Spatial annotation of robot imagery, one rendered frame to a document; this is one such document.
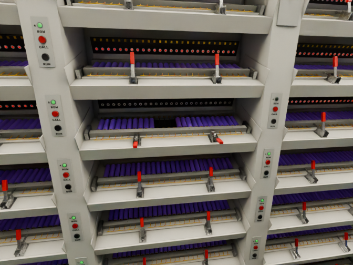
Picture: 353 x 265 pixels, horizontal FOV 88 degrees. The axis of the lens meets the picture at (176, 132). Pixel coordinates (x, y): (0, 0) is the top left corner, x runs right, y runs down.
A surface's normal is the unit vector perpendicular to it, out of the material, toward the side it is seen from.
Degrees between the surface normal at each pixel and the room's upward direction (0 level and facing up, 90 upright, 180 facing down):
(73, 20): 112
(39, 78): 90
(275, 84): 90
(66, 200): 90
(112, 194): 22
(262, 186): 90
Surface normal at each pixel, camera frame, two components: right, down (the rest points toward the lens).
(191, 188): 0.05, -0.80
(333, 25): 0.13, 0.60
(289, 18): 0.14, 0.26
